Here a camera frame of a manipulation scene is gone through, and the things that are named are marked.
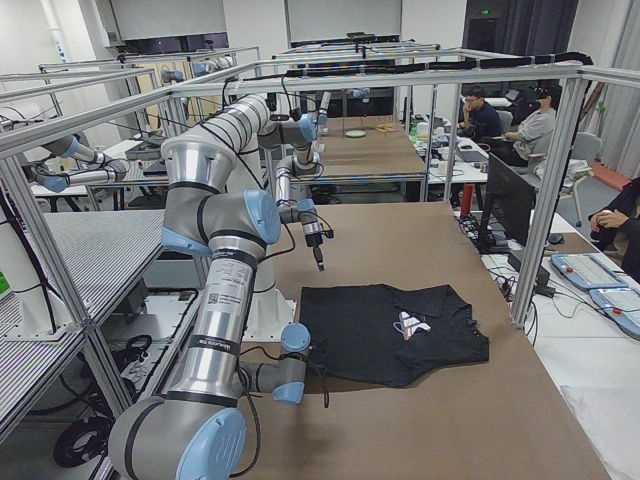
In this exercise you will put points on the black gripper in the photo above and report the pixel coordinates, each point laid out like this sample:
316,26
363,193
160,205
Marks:
318,358
314,240

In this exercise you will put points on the black printed t-shirt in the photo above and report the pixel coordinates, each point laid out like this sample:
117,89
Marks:
383,335

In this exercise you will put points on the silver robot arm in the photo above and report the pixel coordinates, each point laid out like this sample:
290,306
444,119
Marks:
229,182
196,429

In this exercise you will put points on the black computer monitor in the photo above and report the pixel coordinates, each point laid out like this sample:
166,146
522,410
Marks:
509,200

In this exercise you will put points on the person in dark shirt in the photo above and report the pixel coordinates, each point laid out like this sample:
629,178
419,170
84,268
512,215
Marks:
480,120

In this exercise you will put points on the person in grey hoodie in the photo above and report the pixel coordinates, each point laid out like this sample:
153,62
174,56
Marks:
533,129

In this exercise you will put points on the teach pendant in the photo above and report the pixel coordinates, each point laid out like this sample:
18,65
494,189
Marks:
621,305
586,272

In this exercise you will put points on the person in black jacket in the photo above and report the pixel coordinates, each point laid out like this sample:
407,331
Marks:
615,229

